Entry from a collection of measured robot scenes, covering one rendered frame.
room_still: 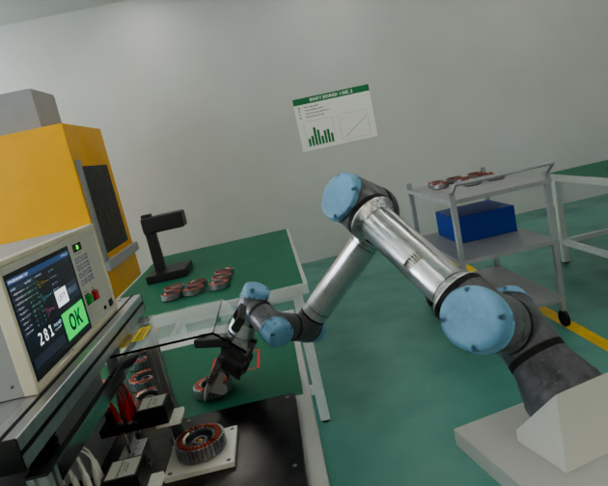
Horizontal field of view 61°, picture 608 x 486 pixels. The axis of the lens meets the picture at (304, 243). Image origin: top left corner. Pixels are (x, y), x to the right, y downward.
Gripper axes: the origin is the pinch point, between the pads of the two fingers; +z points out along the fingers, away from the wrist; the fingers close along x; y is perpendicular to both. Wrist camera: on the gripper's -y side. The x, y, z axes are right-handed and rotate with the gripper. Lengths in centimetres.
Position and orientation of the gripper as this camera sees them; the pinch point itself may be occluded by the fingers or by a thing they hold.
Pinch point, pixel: (212, 388)
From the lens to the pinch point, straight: 159.3
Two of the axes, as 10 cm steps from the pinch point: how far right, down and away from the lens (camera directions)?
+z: -3.5, 8.9, 3.0
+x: 2.4, -2.3, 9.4
